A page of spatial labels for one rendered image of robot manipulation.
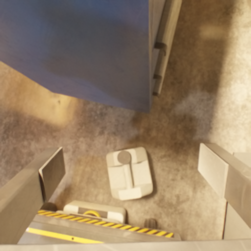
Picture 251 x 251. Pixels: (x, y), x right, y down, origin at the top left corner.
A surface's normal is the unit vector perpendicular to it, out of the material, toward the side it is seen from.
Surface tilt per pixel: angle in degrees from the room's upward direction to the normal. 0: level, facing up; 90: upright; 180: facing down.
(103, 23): 90
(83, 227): 0
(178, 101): 0
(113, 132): 0
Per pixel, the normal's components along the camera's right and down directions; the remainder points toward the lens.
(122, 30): -0.25, 0.96
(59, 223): -0.14, -0.15
